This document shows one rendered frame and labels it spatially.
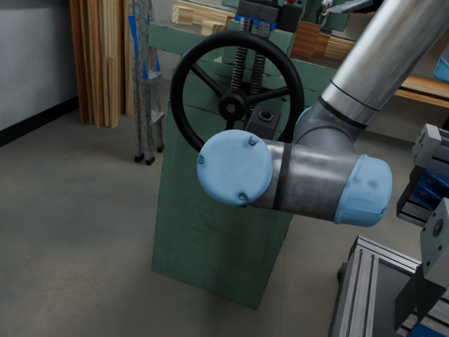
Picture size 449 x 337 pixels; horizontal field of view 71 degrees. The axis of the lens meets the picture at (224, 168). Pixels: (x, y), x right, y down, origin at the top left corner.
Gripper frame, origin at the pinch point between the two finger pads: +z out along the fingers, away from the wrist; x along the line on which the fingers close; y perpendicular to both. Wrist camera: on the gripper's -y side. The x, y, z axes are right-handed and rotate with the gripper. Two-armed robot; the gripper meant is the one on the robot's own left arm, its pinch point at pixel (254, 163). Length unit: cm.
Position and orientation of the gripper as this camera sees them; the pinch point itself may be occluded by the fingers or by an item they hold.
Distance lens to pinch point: 65.3
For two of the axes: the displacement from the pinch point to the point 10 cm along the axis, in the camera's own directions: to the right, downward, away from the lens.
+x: 9.4, 3.0, -1.4
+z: 1.4, 0.3, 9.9
